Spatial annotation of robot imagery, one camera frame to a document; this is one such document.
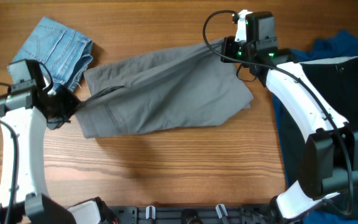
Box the grey shorts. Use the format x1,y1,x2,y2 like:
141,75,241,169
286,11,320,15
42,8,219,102
76,40,253,138

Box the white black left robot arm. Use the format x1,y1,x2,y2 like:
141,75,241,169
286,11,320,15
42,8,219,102
0,59,119,223

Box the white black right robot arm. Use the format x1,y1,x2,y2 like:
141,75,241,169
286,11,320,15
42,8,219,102
219,10,358,223

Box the folded blue denim jeans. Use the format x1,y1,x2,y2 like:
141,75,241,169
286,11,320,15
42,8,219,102
12,17,93,92

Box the dark blue garment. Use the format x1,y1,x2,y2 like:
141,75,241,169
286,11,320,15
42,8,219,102
272,29,358,187

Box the black garment with mesh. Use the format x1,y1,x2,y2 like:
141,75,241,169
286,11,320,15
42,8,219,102
273,57,358,219

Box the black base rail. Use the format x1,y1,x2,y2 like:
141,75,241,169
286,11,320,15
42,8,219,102
110,204,273,224

